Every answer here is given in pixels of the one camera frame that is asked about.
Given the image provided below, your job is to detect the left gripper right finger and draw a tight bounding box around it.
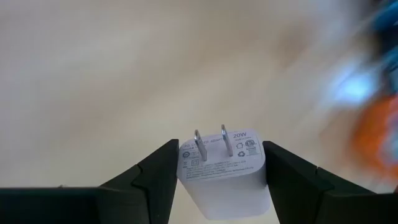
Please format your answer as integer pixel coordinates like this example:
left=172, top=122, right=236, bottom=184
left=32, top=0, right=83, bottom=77
left=262, top=141, right=398, bottom=224

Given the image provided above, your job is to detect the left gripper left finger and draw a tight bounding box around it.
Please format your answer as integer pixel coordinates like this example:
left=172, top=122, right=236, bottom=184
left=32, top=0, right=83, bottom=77
left=0, top=139, right=180, bottom=224

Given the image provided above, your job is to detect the pink white wall charger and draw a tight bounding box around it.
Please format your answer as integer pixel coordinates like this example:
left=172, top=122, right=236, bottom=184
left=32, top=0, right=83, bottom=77
left=176, top=124, right=273, bottom=221

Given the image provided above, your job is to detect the orange plastic basket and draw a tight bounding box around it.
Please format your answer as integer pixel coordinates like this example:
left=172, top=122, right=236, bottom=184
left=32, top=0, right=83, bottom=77
left=349, top=93, right=398, bottom=184

